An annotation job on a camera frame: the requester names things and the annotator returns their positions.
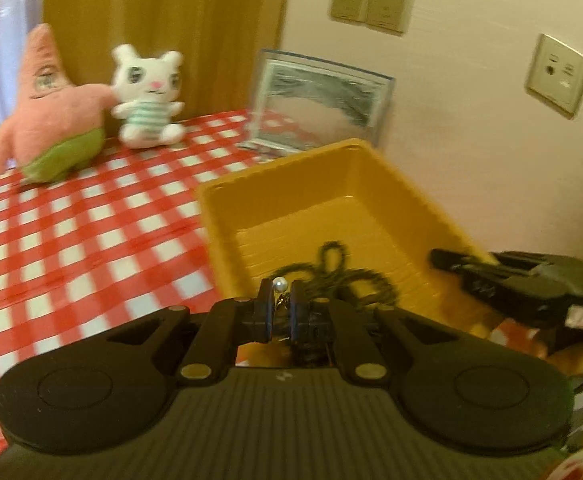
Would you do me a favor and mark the golden brown curtain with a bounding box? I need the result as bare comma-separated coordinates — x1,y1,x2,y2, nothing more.
42,0,287,117

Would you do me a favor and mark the pink starfish plush toy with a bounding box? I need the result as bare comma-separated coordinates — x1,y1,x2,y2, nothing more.
0,23,117,183

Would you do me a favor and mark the white pearl necklace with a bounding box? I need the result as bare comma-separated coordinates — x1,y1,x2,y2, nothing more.
271,276,293,344

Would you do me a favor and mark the double wall light switch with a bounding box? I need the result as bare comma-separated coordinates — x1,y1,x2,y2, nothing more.
329,0,415,35

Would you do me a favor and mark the red white checkered tablecloth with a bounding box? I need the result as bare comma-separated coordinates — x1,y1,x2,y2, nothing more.
0,110,257,452

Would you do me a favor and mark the wall socket plate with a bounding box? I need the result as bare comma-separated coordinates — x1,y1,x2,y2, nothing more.
525,34,583,119

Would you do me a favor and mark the dark green bead necklace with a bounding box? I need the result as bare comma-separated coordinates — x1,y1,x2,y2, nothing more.
271,240,400,311

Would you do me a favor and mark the golden plastic tray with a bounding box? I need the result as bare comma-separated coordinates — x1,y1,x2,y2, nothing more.
194,138,503,366

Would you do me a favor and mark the white bunny plush toy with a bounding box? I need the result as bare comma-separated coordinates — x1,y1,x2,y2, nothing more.
112,44,185,150

